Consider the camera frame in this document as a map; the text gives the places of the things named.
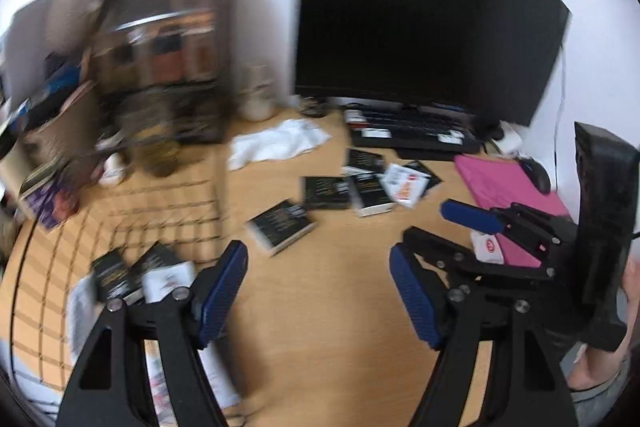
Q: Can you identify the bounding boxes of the pink mouse mat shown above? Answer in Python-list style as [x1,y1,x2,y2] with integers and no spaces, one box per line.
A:
[453,154,573,269]

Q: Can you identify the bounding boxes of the black keyboard white keys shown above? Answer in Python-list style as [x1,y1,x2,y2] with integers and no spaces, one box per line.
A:
[345,104,483,154]

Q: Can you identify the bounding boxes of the small dark jar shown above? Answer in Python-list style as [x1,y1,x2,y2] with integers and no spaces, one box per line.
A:
[300,96,328,118]

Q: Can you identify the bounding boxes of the wooden desktop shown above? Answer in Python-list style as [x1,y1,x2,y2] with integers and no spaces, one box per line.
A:
[0,107,576,427]

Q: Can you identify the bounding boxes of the person's grey-blue clothing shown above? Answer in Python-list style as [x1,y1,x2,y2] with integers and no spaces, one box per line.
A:
[572,372,626,427]

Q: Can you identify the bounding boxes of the white packet orange triangle print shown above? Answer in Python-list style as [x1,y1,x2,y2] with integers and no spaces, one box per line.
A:
[381,163,432,208]

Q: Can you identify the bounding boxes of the blue box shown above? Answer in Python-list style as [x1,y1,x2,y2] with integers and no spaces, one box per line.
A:
[45,62,83,95]

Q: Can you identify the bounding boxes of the black wire basket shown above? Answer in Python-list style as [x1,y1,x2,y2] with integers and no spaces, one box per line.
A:
[0,147,251,427]

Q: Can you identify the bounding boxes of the white cup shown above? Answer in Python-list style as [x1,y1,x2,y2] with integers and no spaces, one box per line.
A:
[100,152,126,186]

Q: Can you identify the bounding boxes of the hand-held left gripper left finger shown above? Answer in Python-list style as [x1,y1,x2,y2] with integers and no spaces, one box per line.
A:
[56,240,249,427]

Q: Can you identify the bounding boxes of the black curved monitor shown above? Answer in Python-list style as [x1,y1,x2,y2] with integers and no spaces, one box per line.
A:
[294,0,572,128]

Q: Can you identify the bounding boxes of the person's right hand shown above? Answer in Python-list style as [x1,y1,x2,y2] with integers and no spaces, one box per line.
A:
[621,258,640,323]

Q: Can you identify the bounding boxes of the white power adapter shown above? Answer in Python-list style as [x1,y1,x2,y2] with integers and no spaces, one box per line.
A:
[495,122,523,155]

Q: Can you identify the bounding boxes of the person's right forearm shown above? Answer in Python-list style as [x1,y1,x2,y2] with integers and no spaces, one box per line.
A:
[570,341,632,392]

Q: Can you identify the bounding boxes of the small white packet red logo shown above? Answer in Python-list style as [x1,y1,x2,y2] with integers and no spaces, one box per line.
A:
[470,231,506,265]

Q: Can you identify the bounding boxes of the pile of black tissue packs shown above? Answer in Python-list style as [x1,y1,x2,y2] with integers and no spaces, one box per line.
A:
[245,148,443,257]

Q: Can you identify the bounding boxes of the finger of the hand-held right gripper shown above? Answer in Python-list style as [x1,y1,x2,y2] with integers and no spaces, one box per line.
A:
[440,200,577,269]
[402,227,557,284]

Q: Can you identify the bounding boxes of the white crumpled cloth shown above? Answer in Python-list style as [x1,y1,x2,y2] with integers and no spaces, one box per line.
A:
[227,118,332,172]

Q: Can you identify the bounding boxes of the black computer mouse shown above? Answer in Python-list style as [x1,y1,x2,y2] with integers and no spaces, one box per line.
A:
[518,157,552,194]

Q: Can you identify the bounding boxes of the brown cardboard box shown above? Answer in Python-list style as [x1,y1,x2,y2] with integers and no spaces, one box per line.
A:
[20,79,101,148]

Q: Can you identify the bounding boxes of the yellowish glass jar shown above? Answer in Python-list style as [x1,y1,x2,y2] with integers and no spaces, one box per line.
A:
[137,134,183,178]

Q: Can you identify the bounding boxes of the purple box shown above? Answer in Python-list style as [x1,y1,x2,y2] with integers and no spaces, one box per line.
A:
[20,167,81,233]

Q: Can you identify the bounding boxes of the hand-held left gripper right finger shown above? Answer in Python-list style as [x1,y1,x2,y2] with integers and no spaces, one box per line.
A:
[389,243,583,427]

